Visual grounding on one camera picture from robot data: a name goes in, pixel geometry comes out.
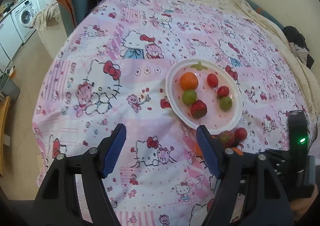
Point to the white kitchen cabinet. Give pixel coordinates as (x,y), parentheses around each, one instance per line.
(10,41)

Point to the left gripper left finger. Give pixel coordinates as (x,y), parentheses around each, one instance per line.
(57,202)

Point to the wooden chair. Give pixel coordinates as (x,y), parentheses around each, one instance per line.
(3,116)

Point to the white washing machine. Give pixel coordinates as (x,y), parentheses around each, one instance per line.
(22,16)

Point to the red cherry tomato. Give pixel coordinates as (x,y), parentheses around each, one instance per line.
(240,134)
(212,80)
(223,91)

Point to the large orange mandarin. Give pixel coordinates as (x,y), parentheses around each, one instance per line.
(189,81)

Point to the hello kitty pink bedsheet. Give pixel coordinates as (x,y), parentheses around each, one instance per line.
(112,70)

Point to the grey trash bin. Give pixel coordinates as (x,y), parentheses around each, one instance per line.
(9,88)

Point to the striped black clothes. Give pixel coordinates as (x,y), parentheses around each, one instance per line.
(298,45)

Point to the pink strawberry plate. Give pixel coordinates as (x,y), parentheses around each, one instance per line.
(216,120)

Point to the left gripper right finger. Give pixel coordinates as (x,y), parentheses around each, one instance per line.
(229,207)

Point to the teal sofa armrest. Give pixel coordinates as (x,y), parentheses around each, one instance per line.
(73,12)

